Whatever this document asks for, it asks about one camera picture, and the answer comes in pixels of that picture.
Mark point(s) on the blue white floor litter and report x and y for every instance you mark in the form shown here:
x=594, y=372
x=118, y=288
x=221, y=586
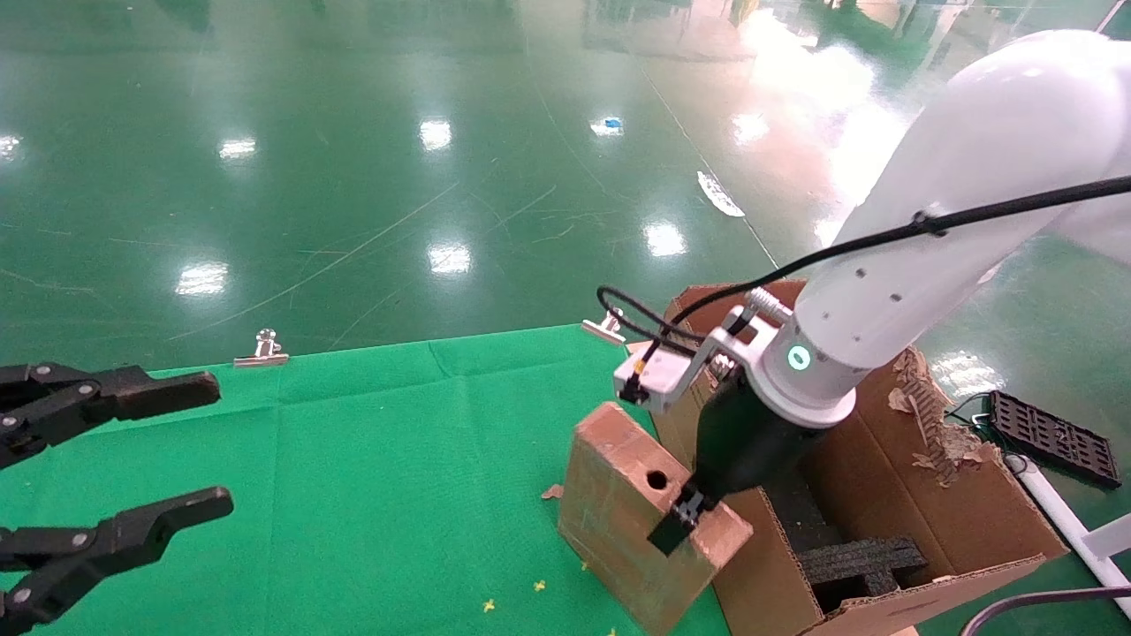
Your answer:
x=608, y=125

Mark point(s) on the large open cardboard carton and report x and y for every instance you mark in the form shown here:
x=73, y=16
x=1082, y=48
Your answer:
x=972, y=512

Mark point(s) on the silver binder clip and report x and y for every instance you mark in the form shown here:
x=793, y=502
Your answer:
x=603, y=330
x=261, y=358

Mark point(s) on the white metal pipe frame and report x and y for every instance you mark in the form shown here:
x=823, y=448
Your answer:
x=1060, y=518

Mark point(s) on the black foam insert block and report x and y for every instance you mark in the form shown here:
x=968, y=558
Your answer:
x=870, y=558

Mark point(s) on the black grid tray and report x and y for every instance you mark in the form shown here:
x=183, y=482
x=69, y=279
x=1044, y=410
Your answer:
x=1051, y=437

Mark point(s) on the large green table cloth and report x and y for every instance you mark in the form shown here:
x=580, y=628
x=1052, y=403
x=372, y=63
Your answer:
x=398, y=495

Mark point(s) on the small cardboard scrap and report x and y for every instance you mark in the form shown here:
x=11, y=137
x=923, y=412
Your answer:
x=553, y=492

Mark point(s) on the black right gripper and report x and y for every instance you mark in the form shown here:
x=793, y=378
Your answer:
x=742, y=442

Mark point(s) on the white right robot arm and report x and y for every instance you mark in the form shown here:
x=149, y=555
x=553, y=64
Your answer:
x=990, y=132

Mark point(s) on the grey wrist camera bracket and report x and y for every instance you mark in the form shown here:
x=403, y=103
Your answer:
x=658, y=380

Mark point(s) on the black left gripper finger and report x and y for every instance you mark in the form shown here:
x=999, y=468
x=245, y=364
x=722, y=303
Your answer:
x=132, y=393
x=132, y=534

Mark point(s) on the brown cardboard box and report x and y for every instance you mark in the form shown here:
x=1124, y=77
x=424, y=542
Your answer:
x=618, y=512

